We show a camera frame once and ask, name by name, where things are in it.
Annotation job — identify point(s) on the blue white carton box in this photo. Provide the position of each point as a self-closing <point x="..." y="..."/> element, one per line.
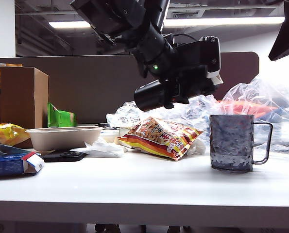
<point x="5" y="163"/>

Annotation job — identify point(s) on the brown cardboard box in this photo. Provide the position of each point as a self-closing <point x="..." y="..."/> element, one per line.
<point x="24" y="97"/>

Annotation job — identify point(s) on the beige pulp food container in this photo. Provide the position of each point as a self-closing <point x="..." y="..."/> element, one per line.
<point x="59" y="139"/>

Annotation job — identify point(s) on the ceiling light strip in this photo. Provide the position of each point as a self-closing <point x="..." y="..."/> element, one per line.
<point x="219" y="21"/>

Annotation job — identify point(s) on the orange yellow snack bag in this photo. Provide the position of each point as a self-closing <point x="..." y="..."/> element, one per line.
<point x="158" y="140"/>

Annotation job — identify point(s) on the brown desk partition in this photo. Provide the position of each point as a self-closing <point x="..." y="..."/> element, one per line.
<point x="86" y="85"/>

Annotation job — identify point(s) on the white crumpled tissue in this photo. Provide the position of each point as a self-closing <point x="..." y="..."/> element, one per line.
<point x="103" y="149"/>

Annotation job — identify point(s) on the clear bag with orange contents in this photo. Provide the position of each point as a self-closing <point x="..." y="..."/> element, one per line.
<point x="268" y="94"/>

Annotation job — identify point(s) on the ceiling air vent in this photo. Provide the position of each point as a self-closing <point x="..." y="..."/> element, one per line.
<point x="183" y="15"/>

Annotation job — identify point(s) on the green snack packet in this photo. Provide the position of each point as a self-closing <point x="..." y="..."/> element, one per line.
<point x="58" y="118"/>

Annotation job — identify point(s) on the orange item inside bag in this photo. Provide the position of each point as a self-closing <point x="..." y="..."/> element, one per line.
<point x="243" y="108"/>

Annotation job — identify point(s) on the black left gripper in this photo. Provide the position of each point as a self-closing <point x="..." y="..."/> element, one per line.
<point x="195" y="82"/>

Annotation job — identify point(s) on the small white plastic tub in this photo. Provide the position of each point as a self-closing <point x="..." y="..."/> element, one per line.
<point x="109" y="137"/>

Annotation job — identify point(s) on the black thermos flask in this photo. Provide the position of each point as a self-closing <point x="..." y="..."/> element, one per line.
<point x="149" y="97"/>

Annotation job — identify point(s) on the yellow chip bag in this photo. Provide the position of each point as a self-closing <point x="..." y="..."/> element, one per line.
<point x="4" y="134"/>

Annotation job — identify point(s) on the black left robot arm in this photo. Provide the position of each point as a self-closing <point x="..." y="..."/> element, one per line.
<point x="146" y="43"/>

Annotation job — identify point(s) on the black flat lid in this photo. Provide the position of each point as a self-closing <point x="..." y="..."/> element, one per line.
<point x="64" y="155"/>

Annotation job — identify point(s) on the white crumpled plastic wrapper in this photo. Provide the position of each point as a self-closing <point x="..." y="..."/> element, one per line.
<point x="198" y="148"/>

